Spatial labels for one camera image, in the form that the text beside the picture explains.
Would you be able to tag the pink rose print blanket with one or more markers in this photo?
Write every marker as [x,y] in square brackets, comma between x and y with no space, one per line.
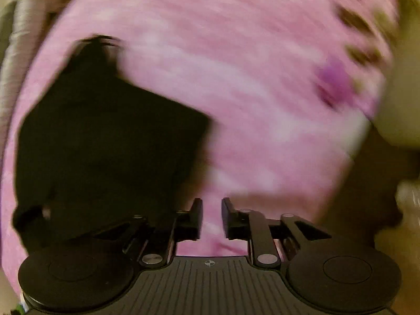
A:
[236,72]

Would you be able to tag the beige quilted mattress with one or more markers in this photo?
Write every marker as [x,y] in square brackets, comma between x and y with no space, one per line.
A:
[402,82]

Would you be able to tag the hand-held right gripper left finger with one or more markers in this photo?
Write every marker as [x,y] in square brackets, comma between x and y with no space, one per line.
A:
[196,218]

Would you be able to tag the black garment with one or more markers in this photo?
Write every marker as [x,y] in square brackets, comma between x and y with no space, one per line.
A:
[108,151]

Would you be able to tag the grey ribbed quilt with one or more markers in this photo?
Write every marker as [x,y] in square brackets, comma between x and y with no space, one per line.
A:
[19,49]

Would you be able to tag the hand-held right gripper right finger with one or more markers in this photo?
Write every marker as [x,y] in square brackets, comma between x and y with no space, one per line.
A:
[227,218]

